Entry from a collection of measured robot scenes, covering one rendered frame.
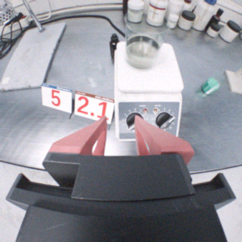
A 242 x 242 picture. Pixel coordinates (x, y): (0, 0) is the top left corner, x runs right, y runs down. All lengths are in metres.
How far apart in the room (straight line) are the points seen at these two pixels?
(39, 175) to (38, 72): 0.29
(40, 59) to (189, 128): 0.48
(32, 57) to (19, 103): 0.16
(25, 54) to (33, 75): 0.13
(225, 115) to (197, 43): 0.27
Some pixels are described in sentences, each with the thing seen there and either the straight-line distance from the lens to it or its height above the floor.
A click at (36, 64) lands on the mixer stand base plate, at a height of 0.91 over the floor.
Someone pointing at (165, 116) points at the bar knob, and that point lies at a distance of 0.22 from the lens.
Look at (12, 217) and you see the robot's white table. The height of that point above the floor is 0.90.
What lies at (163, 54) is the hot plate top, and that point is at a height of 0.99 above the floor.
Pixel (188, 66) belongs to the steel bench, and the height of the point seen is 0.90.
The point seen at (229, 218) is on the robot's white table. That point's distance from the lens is 0.44.
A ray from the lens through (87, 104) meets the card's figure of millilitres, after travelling 0.26.
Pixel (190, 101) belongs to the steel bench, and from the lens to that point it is 0.33.
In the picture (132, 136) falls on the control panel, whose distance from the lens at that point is 0.22.
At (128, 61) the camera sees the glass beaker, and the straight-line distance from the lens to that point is 0.21.
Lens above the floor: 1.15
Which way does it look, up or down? 76 degrees down
